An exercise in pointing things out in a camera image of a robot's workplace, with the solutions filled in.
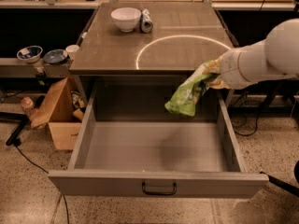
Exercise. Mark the grey cabinet with brown top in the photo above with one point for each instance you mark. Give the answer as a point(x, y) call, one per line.
point(130, 76)

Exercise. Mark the small white cup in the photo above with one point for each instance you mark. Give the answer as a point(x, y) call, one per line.
point(71, 50)

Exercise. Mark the blue white patterned bowl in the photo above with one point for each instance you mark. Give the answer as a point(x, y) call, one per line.
point(30, 54)

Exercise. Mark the green rice chip bag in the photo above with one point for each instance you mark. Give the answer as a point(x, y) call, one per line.
point(185, 98)

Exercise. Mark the black drawer handle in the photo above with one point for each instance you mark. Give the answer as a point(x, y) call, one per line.
point(150, 190)

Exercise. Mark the black stand leg right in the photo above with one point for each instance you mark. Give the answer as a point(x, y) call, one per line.
point(283, 185)

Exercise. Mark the grey side shelf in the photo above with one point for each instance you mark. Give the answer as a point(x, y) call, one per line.
point(13, 67)

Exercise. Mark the cardboard box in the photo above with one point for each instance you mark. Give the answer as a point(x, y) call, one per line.
point(56, 113)

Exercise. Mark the black stand leg left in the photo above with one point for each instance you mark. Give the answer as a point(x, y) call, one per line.
point(22, 119)

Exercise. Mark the plastic bottle on floor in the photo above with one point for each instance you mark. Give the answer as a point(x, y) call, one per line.
point(29, 107)

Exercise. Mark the silver drink can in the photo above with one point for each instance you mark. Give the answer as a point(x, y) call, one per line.
point(146, 23)

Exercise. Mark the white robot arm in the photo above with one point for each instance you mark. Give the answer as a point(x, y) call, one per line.
point(274, 58)

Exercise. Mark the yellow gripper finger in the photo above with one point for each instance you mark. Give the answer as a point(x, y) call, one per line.
point(217, 83)
point(213, 66)

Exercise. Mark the blue grey bowl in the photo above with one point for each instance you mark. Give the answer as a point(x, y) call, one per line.
point(56, 56)

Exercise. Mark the grey open top drawer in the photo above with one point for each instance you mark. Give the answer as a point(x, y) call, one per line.
point(115, 158)

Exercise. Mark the black stand leg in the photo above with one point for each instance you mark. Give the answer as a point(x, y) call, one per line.
point(22, 119)
point(283, 185)

